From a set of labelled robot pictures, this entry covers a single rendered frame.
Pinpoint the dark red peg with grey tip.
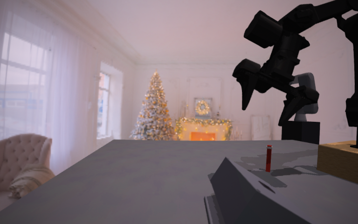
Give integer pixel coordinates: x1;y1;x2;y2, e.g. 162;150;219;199
266;145;272;172

